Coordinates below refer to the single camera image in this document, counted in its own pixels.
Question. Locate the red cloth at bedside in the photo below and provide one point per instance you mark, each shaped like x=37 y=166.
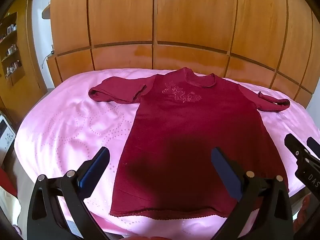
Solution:
x=6 y=184

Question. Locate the left hand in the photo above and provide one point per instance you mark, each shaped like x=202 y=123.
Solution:
x=144 y=238

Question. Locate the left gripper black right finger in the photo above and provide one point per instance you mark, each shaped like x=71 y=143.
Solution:
x=263 y=210

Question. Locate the pink dotted bedspread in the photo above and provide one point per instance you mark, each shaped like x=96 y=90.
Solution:
x=66 y=128

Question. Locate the dark red small shirt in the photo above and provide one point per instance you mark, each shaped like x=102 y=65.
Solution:
x=165 y=169

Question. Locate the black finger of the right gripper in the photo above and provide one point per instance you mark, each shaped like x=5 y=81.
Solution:
x=298 y=150
x=314 y=146

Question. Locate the right hand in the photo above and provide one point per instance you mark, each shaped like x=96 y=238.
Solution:
x=309 y=206

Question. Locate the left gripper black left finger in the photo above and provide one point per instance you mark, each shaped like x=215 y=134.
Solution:
x=45 y=216

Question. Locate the white appliance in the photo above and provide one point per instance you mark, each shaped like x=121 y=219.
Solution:
x=7 y=138

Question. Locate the wooden shelf unit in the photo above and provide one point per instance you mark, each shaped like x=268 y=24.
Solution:
x=22 y=84

